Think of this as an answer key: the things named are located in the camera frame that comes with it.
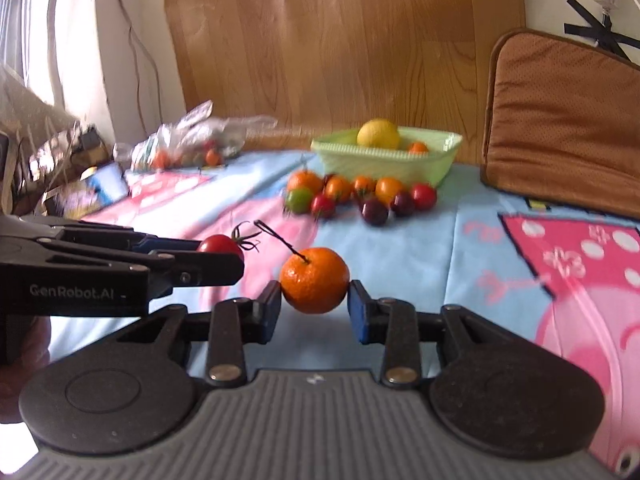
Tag green cherry tomato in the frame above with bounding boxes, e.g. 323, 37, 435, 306
285, 187, 315, 215

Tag beige patterned fabric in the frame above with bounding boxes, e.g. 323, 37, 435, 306
0, 62, 81, 161

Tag yellow lemon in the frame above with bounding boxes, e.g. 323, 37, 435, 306
356, 118, 401, 150

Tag red tomato with green calyx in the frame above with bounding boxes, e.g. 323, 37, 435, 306
197, 221, 262, 263

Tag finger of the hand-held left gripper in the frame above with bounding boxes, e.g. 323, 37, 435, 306
52, 220, 202, 256
45, 239, 246, 307

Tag red cherry tomato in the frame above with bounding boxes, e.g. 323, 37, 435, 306
410, 183, 438, 211
310, 193, 337, 219

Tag brown seat cushion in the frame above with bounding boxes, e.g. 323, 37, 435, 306
480, 27, 640, 221

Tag black wall cable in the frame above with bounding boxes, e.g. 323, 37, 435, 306
112, 0, 163, 133

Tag green plastic basket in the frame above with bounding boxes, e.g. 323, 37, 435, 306
310, 127, 464, 189

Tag person's left hand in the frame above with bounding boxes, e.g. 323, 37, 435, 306
0, 317, 53, 426

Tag cartoon printed blanket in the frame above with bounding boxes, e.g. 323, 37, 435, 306
50, 147, 640, 476

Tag black tape cross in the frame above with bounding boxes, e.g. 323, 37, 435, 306
564, 0, 640, 66

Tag wooden board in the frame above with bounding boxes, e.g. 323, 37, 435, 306
164, 0, 526, 166

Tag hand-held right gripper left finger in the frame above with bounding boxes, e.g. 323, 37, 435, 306
116, 280, 283, 389

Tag clear plastic bag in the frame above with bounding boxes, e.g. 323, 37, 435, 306
114, 101, 278, 171

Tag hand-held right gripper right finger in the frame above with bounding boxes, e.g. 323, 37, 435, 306
347, 280, 507, 389

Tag white curtain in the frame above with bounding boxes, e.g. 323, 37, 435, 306
0, 0, 108, 126

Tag long-stemmed mandarin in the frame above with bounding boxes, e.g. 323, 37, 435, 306
254, 220, 351, 316

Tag short-stemmed mandarin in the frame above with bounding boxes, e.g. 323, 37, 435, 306
287, 157, 325, 198

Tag smartphone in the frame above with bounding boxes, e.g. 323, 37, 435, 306
82, 162, 131, 208

